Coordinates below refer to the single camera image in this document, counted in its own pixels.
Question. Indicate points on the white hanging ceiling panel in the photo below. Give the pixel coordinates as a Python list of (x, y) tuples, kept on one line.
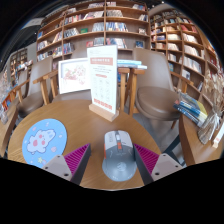
[(33, 22)]

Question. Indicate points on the stack of pale blue books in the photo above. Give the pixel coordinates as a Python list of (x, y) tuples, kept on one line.
[(131, 64)]

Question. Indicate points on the tall wooden bookshelf unit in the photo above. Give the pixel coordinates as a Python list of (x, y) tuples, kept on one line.
[(180, 43)]

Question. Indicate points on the small white table sign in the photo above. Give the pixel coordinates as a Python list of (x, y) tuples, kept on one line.
[(218, 135)]

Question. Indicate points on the round wooden side table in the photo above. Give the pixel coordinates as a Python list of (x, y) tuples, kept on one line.
[(6, 133), (196, 150)]

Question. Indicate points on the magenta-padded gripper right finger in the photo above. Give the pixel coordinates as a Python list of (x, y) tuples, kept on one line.
[(148, 160)]

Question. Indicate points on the white sign on wooden base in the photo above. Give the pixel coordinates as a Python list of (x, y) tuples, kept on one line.
[(103, 80)]

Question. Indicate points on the round blue mouse pad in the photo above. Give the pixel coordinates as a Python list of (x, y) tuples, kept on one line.
[(43, 141)]

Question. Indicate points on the small distant bookshelf unit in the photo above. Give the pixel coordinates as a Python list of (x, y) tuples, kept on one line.
[(18, 61)]

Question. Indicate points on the white framed flower picture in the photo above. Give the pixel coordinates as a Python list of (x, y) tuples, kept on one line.
[(73, 76)]

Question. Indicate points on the wide wooden bookshelf unit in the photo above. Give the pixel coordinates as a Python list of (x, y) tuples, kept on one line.
[(100, 26)]

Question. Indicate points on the white dried flower bouquet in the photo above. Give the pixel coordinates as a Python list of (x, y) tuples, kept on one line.
[(210, 123)]

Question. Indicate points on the grey computer mouse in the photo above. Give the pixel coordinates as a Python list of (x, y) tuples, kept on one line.
[(118, 156)]

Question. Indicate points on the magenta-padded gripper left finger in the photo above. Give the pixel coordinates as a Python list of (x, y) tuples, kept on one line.
[(78, 159)]

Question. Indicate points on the brown wooden-armed armchair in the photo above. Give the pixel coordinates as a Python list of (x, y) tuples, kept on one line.
[(33, 96), (155, 96), (71, 96)]

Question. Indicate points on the stack of colourful books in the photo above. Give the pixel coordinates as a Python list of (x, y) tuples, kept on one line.
[(191, 108)]

